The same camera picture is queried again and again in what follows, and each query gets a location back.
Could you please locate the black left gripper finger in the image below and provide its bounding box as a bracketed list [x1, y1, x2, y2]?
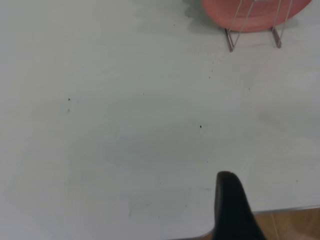
[213, 171, 268, 240]

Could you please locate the pink plate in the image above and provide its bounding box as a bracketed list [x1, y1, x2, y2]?
[201, 0, 313, 33]

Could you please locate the metal wire plate rack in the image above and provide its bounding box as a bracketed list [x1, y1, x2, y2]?
[223, 0, 294, 53]

